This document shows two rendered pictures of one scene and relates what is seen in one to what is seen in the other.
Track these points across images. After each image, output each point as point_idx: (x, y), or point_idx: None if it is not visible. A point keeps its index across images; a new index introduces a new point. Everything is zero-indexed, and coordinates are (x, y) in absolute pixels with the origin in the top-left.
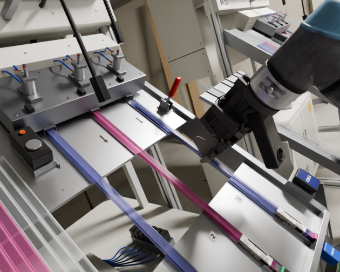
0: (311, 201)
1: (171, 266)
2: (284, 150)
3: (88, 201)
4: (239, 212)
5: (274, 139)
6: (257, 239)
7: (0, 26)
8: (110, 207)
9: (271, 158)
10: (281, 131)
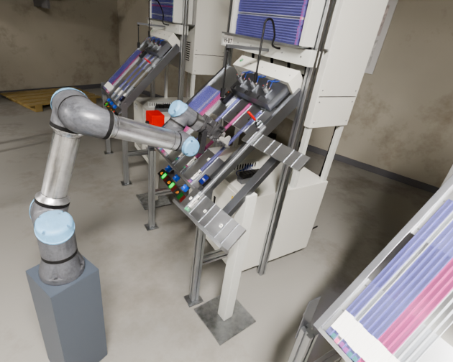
0: (200, 187)
1: None
2: (199, 150)
3: (321, 169)
4: (203, 159)
5: (198, 141)
6: (195, 164)
7: (264, 53)
8: (307, 177)
9: None
10: (244, 187)
